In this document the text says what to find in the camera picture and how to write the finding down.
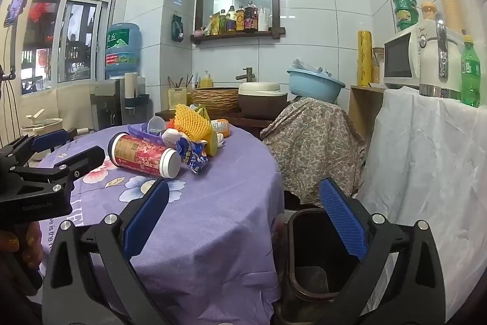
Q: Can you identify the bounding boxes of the yellow can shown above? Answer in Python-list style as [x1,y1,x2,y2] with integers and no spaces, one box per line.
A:
[203,131,225,157]

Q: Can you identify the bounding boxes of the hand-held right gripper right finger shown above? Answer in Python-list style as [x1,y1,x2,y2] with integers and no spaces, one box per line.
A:
[319,177,447,325]

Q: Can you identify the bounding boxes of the brown white rice cooker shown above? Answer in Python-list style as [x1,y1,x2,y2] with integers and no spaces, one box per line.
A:
[238,81,288,119]

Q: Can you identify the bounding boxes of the red cylindrical canister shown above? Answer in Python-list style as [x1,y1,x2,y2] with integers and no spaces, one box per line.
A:
[107,132,182,180]

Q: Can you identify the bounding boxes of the light wooden shelf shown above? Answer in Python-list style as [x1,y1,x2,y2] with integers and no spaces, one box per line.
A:
[348,84,386,147]

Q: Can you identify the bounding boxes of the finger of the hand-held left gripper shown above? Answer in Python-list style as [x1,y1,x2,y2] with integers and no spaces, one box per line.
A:
[0,128,79,168]
[8,146,106,193]

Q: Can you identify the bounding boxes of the yellow film roll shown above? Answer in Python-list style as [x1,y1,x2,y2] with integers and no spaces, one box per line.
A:
[357,30,372,87]

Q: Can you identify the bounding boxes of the white electric pot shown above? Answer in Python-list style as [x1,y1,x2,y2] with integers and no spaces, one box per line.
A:
[21,110,63,137]

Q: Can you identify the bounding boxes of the orange capped bottle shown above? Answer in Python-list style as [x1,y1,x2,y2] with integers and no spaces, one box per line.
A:
[420,1,437,20]

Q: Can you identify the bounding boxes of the purple floral tablecloth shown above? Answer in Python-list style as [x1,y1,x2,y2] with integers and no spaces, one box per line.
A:
[36,121,286,325]

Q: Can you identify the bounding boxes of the green soda bottle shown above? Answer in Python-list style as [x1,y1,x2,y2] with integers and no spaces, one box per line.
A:
[460,35,482,108]

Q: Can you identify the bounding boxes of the beige cloth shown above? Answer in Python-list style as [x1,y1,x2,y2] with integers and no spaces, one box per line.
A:
[15,83,100,137]

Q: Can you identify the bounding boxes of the dark brown bin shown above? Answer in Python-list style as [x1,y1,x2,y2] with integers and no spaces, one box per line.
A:
[279,208,368,310]

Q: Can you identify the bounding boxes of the smartphone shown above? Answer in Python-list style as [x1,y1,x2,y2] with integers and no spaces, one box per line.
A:
[4,0,33,28]

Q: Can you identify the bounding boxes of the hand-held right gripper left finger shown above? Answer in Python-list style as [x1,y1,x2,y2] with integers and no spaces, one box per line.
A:
[41,178,172,325]

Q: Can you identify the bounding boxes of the wicker basket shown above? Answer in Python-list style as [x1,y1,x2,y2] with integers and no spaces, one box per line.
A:
[190,87,240,114]

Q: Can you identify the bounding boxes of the white cloth cover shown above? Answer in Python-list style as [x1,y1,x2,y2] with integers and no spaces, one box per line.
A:
[356,86,487,322]

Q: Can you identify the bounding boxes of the light blue plastic basin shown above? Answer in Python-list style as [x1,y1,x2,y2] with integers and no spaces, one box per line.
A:
[287,69,346,104]

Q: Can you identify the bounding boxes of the blue snack wrapper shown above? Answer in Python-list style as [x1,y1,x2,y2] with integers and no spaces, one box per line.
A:
[176,136,210,175]

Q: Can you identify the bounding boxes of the white round plastic lid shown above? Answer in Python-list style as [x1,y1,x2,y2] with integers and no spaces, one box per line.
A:
[146,115,168,135]

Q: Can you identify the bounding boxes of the beige utensil holder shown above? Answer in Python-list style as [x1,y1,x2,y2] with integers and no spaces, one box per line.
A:
[168,87,188,110]

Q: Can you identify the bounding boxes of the grey water dispenser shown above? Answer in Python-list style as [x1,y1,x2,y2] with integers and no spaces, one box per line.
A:
[90,76,153,131]

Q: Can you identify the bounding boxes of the white thermos jug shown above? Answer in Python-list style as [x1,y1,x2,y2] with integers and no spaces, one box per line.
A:
[419,13,463,100]

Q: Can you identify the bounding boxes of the person's left hand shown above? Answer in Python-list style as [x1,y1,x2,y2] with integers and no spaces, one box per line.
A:
[0,222,45,272]

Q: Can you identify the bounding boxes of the yellow foam fruit net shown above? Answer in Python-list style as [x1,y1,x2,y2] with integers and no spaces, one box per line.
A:
[173,103,214,143]

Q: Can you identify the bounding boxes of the paper cup tube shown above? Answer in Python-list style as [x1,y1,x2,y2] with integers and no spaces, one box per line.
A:
[125,72,138,108]

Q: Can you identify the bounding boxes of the white microwave oven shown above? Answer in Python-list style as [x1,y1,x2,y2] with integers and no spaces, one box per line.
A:
[384,20,463,90]

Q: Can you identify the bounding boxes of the brown patterned cloth cover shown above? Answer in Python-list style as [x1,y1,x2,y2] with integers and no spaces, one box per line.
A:
[261,97,368,207]

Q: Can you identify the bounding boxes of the row of condiment bottles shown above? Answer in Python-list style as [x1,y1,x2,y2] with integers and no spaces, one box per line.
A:
[207,1,272,35]

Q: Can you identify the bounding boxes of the white and orange bottle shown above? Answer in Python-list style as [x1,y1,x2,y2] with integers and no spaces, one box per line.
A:
[210,118,232,138]

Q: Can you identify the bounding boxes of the sliding window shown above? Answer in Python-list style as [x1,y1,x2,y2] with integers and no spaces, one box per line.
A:
[21,0,117,95]

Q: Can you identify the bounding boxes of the blue water jug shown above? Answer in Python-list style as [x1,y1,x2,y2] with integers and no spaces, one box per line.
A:
[104,22,142,79]

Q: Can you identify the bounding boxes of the metal faucet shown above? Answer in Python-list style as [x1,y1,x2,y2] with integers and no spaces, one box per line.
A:
[235,67,255,83]

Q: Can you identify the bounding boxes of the bundle of utensils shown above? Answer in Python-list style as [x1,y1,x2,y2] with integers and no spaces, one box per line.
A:
[167,73,194,90]

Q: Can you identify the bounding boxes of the green packet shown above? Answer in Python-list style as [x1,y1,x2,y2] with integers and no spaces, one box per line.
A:
[171,13,184,42]

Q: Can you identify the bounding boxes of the crumpled white bag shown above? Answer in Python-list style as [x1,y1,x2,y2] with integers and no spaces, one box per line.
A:
[292,58,331,76]

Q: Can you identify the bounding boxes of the white tissue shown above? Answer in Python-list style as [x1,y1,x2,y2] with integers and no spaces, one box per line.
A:
[162,129,187,150]

